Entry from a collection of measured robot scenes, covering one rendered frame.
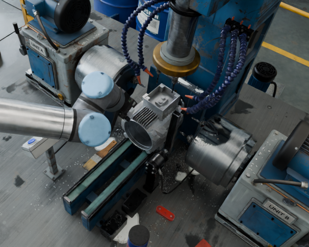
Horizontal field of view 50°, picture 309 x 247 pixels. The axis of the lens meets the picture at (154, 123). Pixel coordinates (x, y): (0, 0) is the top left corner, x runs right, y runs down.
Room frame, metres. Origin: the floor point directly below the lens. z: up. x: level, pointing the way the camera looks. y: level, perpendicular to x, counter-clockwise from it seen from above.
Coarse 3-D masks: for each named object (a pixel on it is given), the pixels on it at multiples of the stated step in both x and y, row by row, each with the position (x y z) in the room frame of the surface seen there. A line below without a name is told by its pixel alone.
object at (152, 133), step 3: (177, 108) 0.95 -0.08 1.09; (180, 111) 0.95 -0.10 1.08; (132, 117) 0.86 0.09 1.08; (153, 129) 0.81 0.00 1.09; (150, 132) 0.80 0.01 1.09; (153, 132) 0.80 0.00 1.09; (126, 135) 0.85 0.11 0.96; (150, 135) 0.79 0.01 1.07; (153, 135) 0.79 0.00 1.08; (147, 150) 0.79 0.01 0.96; (150, 150) 0.80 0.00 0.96; (150, 153) 0.79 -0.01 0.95
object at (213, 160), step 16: (208, 128) 0.81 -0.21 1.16; (224, 128) 0.82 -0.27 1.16; (240, 128) 0.85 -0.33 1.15; (192, 144) 0.76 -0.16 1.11; (208, 144) 0.76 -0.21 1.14; (224, 144) 0.76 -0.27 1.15; (240, 144) 0.76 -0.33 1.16; (192, 160) 0.73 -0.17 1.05; (208, 160) 0.71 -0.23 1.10; (224, 160) 0.70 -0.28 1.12; (240, 160) 0.71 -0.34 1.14; (208, 176) 0.69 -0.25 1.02; (224, 176) 0.67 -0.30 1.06
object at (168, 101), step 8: (160, 88) 1.00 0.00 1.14; (168, 88) 1.00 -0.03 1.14; (152, 96) 0.97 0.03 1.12; (160, 96) 0.97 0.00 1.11; (168, 96) 0.98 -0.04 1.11; (176, 96) 0.96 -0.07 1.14; (144, 104) 0.91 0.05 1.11; (152, 104) 0.90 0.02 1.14; (160, 104) 0.92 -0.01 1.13; (168, 104) 0.94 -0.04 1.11; (176, 104) 0.95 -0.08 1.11; (152, 112) 0.89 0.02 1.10; (160, 112) 0.87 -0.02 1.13; (168, 112) 0.91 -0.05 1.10; (160, 120) 0.87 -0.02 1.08
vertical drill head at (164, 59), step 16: (176, 0) 0.97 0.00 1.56; (176, 16) 0.96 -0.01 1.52; (176, 32) 0.95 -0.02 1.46; (192, 32) 0.96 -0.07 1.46; (160, 48) 0.99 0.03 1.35; (176, 48) 0.95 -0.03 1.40; (192, 48) 1.02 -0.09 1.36; (160, 64) 0.92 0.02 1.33; (176, 64) 0.93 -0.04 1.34; (192, 64) 0.95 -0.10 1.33; (176, 80) 0.92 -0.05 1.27
